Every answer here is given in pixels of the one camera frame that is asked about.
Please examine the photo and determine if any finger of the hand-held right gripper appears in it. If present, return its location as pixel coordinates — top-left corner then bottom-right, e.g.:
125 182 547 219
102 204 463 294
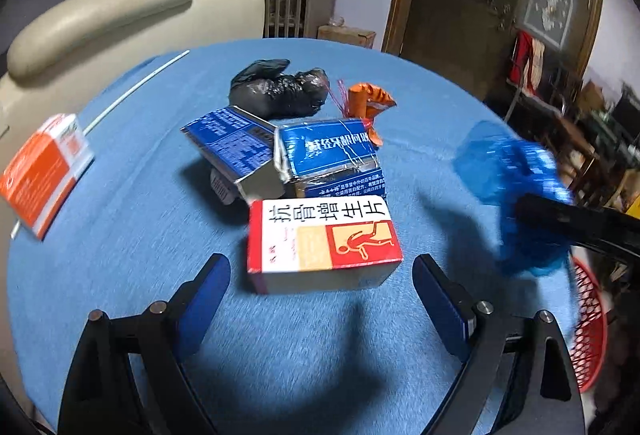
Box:
515 195 640 263

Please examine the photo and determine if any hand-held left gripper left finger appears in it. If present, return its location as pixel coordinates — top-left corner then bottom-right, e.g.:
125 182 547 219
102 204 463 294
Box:
57 253 232 435

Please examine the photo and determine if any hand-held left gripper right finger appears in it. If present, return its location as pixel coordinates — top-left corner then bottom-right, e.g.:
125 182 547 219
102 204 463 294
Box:
412 254 586 435

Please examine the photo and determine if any blue plastic bag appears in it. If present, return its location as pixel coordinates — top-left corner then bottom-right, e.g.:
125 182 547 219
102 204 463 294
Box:
452 120 576 278

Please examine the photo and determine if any red plastic mesh basket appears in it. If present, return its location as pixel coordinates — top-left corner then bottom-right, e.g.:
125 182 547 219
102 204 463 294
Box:
570 255 608 391

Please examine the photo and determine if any red and white medicine box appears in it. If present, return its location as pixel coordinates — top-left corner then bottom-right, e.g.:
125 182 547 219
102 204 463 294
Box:
246 195 404 294

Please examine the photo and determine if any crushed blue carton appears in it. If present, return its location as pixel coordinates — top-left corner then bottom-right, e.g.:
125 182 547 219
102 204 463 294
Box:
274 117 388 200

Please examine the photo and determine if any dark wooden stool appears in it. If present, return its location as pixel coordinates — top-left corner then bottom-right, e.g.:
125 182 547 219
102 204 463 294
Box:
545 112 601 200

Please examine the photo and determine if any blue tablecloth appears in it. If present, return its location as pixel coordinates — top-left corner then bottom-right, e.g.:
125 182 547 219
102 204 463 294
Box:
7 37 581 435

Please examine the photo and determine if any small grey plastic piece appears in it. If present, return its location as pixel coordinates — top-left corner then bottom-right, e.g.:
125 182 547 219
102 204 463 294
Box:
209 167 241 206

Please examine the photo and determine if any red clothing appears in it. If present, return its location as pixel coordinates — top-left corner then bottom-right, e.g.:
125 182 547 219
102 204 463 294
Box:
510 30 546 90

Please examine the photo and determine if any orange and white box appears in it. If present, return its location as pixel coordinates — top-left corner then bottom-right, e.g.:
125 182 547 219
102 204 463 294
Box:
0 113 95 241

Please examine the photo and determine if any wooden door floral glass panel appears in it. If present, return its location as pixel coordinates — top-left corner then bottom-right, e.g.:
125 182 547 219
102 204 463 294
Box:
515 0 608 80

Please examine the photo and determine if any thin white stick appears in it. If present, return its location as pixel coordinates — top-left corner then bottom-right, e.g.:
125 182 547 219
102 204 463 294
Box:
11 50 191 238

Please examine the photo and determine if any orange snack wrapper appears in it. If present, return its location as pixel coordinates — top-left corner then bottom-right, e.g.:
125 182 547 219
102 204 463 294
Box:
327 79 397 148

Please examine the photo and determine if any wooden door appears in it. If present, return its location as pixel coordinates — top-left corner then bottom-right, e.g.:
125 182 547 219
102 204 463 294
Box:
382 0 531 100

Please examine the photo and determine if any black plastic bag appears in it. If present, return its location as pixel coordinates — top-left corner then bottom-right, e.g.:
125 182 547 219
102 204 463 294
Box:
230 59 330 120

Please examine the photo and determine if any cardboard box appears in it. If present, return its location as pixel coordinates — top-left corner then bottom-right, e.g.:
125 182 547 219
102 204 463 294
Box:
317 24 377 50

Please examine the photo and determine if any beige sofa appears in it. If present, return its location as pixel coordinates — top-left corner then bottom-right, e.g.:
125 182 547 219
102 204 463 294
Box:
0 0 266 236

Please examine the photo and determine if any wooden slatted cabinet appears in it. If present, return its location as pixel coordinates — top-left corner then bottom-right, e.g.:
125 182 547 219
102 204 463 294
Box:
195 0 348 40

